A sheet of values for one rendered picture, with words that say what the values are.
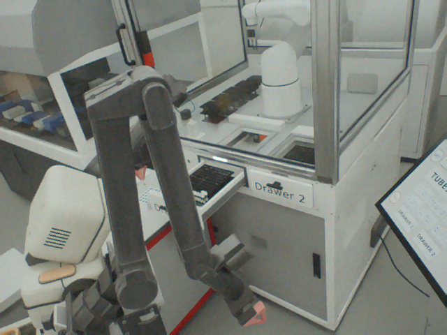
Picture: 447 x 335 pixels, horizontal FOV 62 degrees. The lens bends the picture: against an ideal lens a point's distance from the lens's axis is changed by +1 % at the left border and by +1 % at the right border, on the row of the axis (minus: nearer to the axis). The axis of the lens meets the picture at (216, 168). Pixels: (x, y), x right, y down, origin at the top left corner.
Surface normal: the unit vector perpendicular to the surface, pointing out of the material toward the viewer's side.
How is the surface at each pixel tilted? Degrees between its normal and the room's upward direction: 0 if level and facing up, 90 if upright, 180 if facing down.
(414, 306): 0
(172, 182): 90
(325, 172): 90
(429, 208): 50
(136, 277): 90
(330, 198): 90
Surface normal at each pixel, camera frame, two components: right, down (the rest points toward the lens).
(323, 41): -0.61, 0.50
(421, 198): -0.86, -0.42
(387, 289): -0.16, -0.84
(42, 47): 0.77, 0.22
